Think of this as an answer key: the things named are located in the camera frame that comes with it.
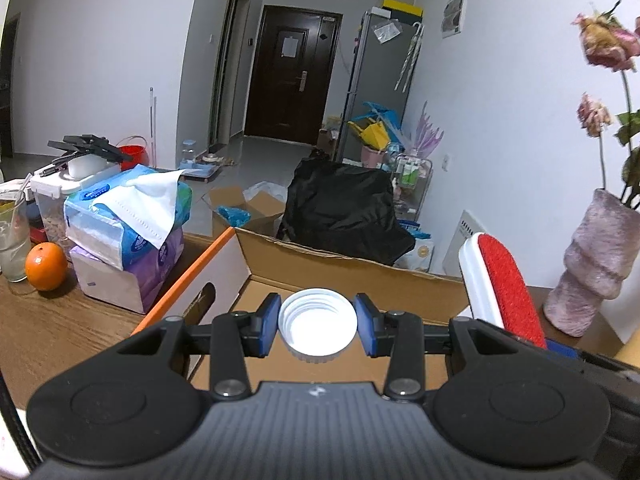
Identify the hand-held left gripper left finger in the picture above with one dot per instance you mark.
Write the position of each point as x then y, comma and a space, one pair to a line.
270, 321

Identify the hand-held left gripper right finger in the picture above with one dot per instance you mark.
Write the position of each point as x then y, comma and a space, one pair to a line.
366, 327

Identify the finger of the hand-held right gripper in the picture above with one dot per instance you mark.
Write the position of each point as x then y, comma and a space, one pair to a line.
562, 346

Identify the white bottle cap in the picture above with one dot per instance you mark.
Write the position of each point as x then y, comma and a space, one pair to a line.
317, 330

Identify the cardboard box with orange edge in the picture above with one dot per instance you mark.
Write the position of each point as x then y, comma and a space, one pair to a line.
350, 280

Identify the red and white lint brush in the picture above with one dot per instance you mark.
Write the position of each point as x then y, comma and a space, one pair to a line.
505, 285

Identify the white printed sack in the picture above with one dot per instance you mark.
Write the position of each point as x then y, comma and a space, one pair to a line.
419, 255

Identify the pink textured vase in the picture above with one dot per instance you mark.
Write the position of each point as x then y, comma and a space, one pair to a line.
595, 260

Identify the small open cardboard box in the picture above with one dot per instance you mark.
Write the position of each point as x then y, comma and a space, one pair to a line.
262, 215

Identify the blue plastic gloves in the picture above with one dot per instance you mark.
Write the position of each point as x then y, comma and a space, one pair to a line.
234, 216

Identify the white flat panel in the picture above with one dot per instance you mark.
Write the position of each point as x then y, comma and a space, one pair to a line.
457, 255

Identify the black garbage bag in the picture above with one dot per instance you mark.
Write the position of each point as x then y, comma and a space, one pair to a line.
345, 210

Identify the purple tissue pack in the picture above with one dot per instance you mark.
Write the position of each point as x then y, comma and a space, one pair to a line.
150, 280

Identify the white plastic bag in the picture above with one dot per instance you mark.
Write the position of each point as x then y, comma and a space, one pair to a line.
267, 192

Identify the metal trolley cart with bottles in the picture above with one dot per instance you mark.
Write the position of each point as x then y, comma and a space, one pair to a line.
412, 175

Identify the blue pet water feeder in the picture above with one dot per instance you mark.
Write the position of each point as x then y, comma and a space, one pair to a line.
197, 167

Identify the pink bucket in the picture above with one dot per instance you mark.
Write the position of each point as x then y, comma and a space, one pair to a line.
372, 156

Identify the yellow plastic item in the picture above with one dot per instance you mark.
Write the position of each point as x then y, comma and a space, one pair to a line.
374, 135

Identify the purple wing decoration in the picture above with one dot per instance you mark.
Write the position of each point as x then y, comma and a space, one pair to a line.
425, 135

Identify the red bucket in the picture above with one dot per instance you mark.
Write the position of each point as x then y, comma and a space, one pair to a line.
134, 156

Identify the blue tissue pack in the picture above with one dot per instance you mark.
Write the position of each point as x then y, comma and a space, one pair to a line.
87, 199

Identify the dark brown door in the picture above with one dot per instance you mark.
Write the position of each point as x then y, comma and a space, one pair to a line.
280, 100

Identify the white mop pole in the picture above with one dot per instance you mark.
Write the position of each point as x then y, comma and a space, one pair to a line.
152, 125

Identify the orange fruit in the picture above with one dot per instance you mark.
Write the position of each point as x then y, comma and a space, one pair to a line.
46, 267

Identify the white round tub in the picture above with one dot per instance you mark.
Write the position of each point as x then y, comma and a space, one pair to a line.
87, 167

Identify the clear food container white lid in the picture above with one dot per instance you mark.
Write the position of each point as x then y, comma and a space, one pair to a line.
50, 215

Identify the black folded stand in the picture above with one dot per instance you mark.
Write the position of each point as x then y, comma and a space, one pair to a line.
95, 146

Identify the grey refrigerator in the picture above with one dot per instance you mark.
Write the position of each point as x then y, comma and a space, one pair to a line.
375, 75

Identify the drinking glass with straw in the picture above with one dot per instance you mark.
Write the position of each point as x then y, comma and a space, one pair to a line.
12, 250

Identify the clear folded umbrella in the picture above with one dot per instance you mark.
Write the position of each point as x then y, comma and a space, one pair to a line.
410, 60

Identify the white paper on door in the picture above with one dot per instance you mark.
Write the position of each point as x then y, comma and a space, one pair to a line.
293, 47

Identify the clear plastic bag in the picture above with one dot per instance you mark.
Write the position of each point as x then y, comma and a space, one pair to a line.
387, 31

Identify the bunch of dried pink roses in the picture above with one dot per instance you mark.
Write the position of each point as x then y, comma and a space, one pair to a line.
607, 42

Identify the yellow box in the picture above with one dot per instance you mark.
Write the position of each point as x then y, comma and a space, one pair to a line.
402, 6

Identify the white wall socket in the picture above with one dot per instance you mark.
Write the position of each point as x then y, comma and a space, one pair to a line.
447, 162

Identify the side door frame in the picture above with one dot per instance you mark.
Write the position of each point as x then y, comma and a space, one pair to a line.
227, 60

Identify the white wall panel box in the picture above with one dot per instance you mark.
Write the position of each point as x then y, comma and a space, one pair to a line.
454, 14

